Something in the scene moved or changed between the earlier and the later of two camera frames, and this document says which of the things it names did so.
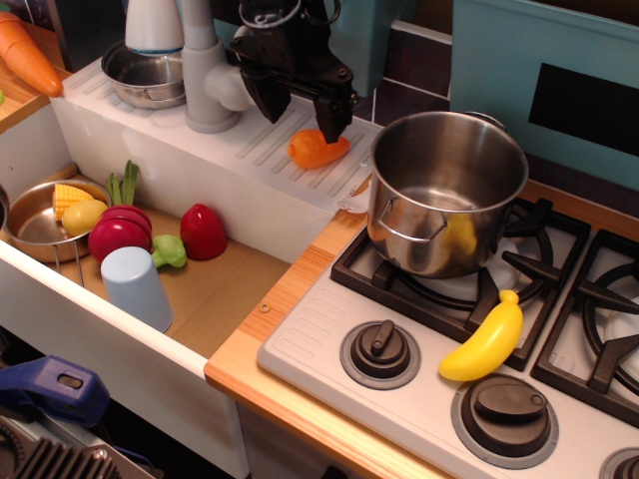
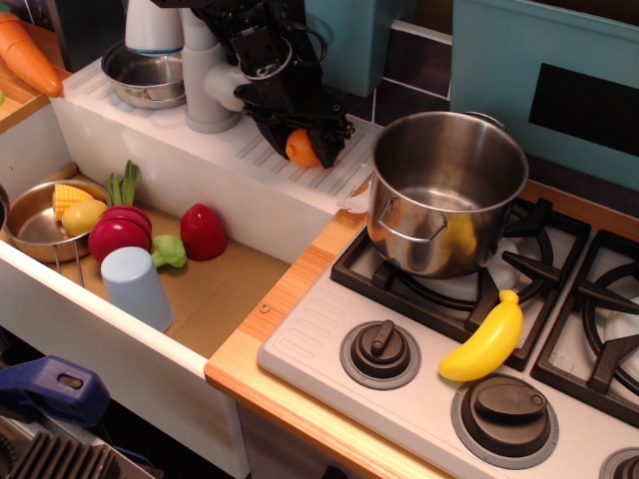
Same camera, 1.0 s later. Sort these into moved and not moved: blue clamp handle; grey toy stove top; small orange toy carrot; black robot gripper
Moved: black robot gripper
Not moved: blue clamp handle; small orange toy carrot; grey toy stove top
